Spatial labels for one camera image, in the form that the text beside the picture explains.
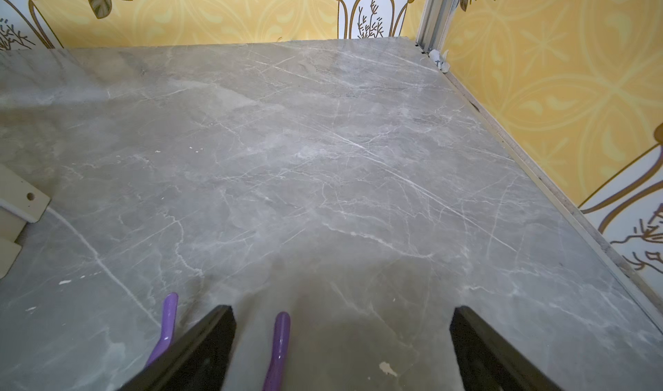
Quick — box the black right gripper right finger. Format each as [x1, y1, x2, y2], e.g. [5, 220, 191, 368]
[450, 306, 561, 391]

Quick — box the white wooden two-tier shelf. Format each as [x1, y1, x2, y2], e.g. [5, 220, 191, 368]
[0, 165, 51, 278]

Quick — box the purple garden fork pink handle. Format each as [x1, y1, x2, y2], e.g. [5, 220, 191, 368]
[145, 293, 291, 391]

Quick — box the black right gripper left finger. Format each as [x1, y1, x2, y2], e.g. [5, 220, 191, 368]
[121, 306, 237, 391]

